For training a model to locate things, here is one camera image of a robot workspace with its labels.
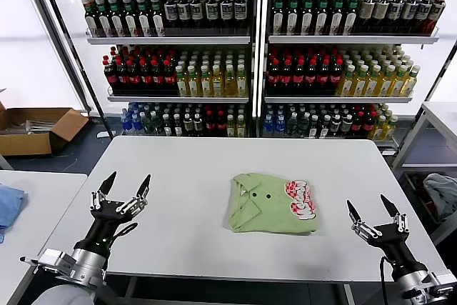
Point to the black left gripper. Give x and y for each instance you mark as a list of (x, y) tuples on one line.
[(101, 226)]

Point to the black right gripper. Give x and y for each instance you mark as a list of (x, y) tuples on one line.
[(396, 248)]

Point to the light green polo shirt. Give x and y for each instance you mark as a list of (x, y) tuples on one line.
[(264, 219)]

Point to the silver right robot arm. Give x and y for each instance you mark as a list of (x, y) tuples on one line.
[(414, 283)]

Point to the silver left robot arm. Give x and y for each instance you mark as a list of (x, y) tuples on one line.
[(87, 265)]

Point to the black storage crate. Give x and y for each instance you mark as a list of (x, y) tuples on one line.
[(414, 185)]

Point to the small white floor scrap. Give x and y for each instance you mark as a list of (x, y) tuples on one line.
[(101, 134)]

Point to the grey crumpled cloth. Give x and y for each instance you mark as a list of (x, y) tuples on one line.
[(442, 194)]

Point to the blue water bottle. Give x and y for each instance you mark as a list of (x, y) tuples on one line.
[(125, 123), (280, 127), (268, 127), (136, 123)]

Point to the green tinted drink bottle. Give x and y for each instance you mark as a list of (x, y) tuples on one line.
[(146, 124), (303, 124), (156, 124), (292, 125)]

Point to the white cap dark bottle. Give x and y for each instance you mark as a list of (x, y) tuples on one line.
[(177, 126), (314, 127), (198, 124), (346, 124), (335, 124), (166, 126), (188, 124), (325, 127)]

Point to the yellow drink bottle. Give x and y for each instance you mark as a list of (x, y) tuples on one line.
[(377, 129), (205, 85), (242, 85), (398, 85), (231, 127), (230, 85), (217, 85), (241, 127), (386, 85), (372, 85), (193, 85), (181, 85), (359, 85), (410, 85), (346, 85), (390, 129)]

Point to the red cap cola bottle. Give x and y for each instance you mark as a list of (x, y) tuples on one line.
[(336, 76), (311, 76), (273, 76), (122, 78), (368, 124), (170, 78), (324, 76), (110, 77), (357, 125), (146, 78), (134, 78), (158, 78), (210, 124), (299, 76), (221, 124), (286, 76)]

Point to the light blue cloth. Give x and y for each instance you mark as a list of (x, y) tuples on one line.
[(10, 205)]

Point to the plastic wrapped metal parts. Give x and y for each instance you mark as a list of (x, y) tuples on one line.
[(35, 125)]

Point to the open brown cardboard box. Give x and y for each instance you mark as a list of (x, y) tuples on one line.
[(21, 144)]

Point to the grey metal shelf unit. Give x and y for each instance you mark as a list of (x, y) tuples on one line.
[(339, 39), (168, 40)]

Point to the green cap dark tea bottle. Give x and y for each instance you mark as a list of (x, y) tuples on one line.
[(92, 19), (117, 19), (351, 15), (278, 15), (337, 15), (130, 19), (292, 15), (104, 19), (322, 15), (144, 19), (157, 19), (307, 15)]

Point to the white label dark drink bottle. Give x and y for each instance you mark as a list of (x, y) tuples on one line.
[(196, 10), (395, 12), (437, 10), (183, 10), (423, 12), (211, 10), (170, 10), (410, 12), (226, 10), (240, 10)]

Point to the beige label dark drink bottle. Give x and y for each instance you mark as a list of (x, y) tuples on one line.
[(380, 10), (366, 10)]

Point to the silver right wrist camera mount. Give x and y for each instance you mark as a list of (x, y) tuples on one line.
[(444, 280)]

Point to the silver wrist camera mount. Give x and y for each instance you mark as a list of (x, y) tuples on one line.
[(444, 280), (53, 260)]

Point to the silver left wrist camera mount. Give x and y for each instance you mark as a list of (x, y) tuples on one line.
[(53, 260)]

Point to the white table with grey frame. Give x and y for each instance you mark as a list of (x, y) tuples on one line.
[(442, 115)]

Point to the dark slanted metal post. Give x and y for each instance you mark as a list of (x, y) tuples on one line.
[(79, 62)]

